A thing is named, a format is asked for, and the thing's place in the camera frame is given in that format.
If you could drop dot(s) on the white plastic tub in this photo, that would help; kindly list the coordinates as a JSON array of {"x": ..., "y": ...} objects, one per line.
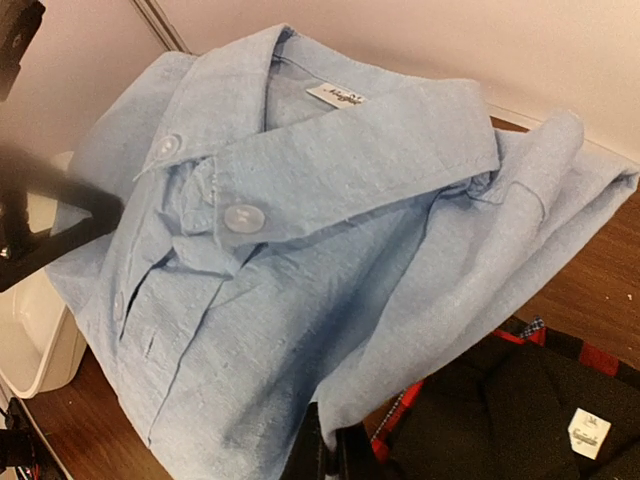
[{"x": 41, "y": 346}]

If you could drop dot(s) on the folded black shirt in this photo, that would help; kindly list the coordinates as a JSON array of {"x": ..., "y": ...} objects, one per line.
[{"x": 508, "y": 411}]

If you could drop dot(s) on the light blue long sleeve shirt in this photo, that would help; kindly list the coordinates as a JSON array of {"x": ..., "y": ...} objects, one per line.
[{"x": 299, "y": 226}]

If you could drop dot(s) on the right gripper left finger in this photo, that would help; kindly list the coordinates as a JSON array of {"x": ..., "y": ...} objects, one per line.
[{"x": 307, "y": 459}]

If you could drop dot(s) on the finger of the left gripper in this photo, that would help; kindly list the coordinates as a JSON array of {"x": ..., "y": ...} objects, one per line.
[{"x": 46, "y": 212}]

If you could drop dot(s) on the left aluminium frame post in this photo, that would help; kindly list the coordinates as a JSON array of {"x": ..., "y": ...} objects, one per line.
[{"x": 160, "y": 25}]

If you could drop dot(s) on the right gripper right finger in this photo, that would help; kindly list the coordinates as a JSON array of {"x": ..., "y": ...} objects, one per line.
[{"x": 355, "y": 456}]

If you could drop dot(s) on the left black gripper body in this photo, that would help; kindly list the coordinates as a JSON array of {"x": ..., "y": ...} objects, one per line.
[{"x": 20, "y": 21}]

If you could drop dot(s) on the folded red plaid shirt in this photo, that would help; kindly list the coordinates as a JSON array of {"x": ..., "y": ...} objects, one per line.
[{"x": 382, "y": 432}]

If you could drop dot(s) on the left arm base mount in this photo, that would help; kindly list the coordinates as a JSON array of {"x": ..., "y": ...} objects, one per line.
[{"x": 24, "y": 451}]

